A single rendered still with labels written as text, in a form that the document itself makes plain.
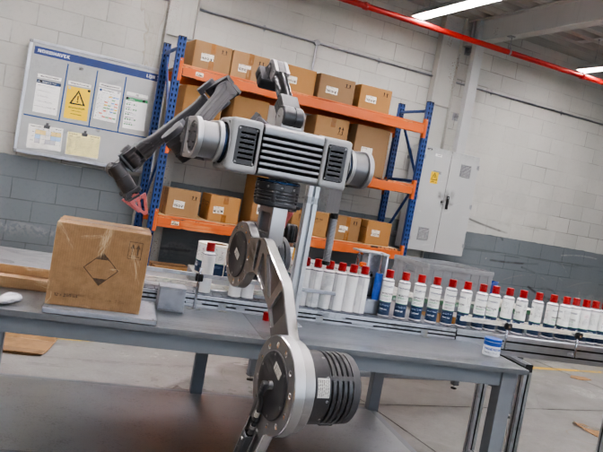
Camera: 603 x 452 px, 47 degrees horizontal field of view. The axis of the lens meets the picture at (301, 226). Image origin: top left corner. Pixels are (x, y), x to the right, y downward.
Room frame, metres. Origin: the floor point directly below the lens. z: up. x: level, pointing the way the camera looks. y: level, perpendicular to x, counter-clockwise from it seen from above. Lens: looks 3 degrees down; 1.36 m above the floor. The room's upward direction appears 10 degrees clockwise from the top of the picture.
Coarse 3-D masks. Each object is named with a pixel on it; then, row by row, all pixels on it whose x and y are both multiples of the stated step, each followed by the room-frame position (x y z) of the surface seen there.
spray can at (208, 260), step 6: (210, 246) 2.72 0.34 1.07; (204, 252) 2.73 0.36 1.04; (210, 252) 2.72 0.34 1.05; (204, 258) 2.72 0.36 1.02; (210, 258) 2.71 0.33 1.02; (204, 264) 2.71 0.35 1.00; (210, 264) 2.71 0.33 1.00; (204, 270) 2.71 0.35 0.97; (210, 270) 2.71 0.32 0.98; (204, 282) 2.71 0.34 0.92; (210, 282) 2.72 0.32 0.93; (204, 288) 2.71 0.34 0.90
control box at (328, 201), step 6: (324, 192) 2.67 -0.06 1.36; (330, 192) 2.67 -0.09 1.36; (336, 192) 2.75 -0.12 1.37; (318, 198) 2.67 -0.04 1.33; (324, 198) 2.66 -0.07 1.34; (330, 198) 2.68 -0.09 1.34; (336, 198) 2.76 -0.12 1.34; (318, 204) 2.67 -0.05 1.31; (324, 204) 2.66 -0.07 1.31; (330, 204) 2.70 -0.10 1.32; (336, 204) 2.77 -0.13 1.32; (318, 210) 2.67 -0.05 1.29; (324, 210) 2.66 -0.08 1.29; (330, 210) 2.71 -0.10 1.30; (336, 210) 2.79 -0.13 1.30
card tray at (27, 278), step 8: (0, 264) 2.65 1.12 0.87; (0, 272) 2.65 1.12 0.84; (8, 272) 2.66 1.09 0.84; (16, 272) 2.67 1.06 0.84; (24, 272) 2.67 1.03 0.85; (32, 272) 2.68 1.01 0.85; (40, 272) 2.69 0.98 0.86; (48, 272) 2.70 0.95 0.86; (0, 280) 2.41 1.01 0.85; (8, 280) 2.42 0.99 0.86; (16, 280) 2.43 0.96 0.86; (24, 280) 2.43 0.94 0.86; (32, 280) 2.44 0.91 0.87; (40, 280) 2.64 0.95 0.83; (16, 288) 2.43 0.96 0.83; (24, 288) 2.44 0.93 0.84; (32, 288) 2.44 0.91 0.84; (40, 288) 2.45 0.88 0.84
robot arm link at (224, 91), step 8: (216, 80) 2.48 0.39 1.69; (224, 80) 2.41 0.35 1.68; (208, 88) 2.45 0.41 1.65; (216, 88) 2.41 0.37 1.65; (224, 88) 2.38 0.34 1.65; (232, 88) 2.41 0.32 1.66; (216, 96) 2.33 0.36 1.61; (224, 96) 2.36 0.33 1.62; (232, 96) 2.40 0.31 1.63; (208, 104) 2.29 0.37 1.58; (216, 104) 2.31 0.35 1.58; (224, 104) 2.35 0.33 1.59; (200, 112) 2.25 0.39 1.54; (208, 112) 2.27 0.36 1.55; (216, 112) 2.30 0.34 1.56; (184, 120) 2.18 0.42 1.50; (176, 128) 2.12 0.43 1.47; (168, 136) 2.12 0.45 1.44; (184, 160) 2.15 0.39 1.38
